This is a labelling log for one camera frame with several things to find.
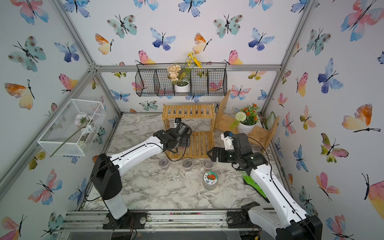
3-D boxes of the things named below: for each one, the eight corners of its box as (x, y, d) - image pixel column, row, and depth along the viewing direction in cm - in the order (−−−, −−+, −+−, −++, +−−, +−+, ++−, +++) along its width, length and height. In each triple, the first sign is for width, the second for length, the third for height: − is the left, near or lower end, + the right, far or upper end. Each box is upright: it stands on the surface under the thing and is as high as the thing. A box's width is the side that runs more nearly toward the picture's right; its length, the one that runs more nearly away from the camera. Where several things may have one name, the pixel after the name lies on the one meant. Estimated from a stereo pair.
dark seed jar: (182, 171, 91) (181, 167, 87) (183, 162, 95) (182, 158, 91) (192, 171, 91) (192, 167, 87) (192, 162, 95) (192, 158, 91)
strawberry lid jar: (203, 190, 85) (203, 184, 78) (203, 177, 90) (203, 171, 83) (216, 190, 85) (218, 184, 78) (215, 177, 90) (217, 171, 83)
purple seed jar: (160, 170, 92) (158, 166, 88) (161, 161, 96) (159, 157, 91) (169, 170, 92) (167, 166, 88) (170, 161, 96) (169, 157, 91)
